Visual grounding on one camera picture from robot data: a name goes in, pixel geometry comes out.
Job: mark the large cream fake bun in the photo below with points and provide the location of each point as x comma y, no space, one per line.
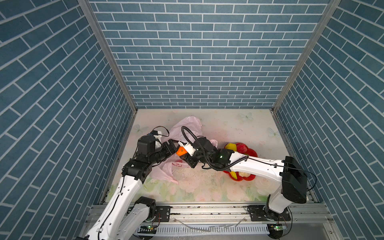
244,175

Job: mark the orange fake fruit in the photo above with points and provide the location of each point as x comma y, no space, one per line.
181,151

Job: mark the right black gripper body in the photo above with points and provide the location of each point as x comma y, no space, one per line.
192,160

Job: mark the yellow fake banana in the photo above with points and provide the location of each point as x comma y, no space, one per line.
234,175

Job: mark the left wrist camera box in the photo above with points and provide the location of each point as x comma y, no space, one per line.
150,143

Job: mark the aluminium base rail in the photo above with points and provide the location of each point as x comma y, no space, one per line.
149,220

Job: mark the yellow round fake fruit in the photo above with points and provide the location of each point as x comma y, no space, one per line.
231,146

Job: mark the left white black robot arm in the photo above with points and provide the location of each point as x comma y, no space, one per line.
126,192

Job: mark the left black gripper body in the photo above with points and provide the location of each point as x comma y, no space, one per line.
163,152

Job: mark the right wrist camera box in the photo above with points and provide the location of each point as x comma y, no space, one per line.
190,149

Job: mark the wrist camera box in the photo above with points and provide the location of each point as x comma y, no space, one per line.
190,149
150,143

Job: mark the red fake fruit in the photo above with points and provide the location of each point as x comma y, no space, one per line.
241,148

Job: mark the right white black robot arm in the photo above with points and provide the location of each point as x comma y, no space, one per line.
287,173

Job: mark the pink plastic bag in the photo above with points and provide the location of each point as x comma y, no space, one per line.
164,172

